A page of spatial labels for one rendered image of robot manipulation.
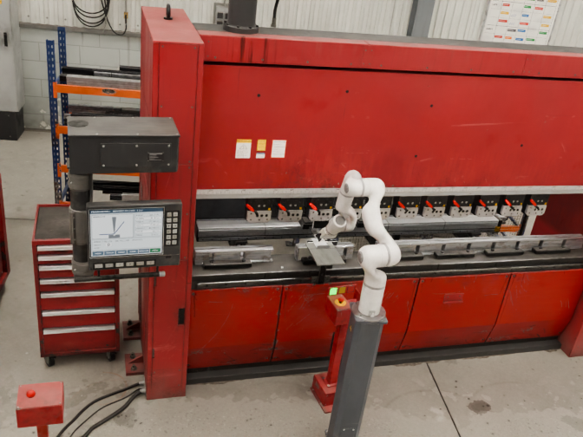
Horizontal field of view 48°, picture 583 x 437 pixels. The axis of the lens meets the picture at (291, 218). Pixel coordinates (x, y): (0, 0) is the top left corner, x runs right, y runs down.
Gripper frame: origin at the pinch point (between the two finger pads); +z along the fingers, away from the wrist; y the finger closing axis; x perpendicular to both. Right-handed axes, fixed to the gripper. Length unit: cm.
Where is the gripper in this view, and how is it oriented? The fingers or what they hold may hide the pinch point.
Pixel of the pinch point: (324, 238)
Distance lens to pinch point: 414.0
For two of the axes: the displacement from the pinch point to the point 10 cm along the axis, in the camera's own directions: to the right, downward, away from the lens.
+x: 1.2, 9.3, -3.5
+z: -2.6, 3.7, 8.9
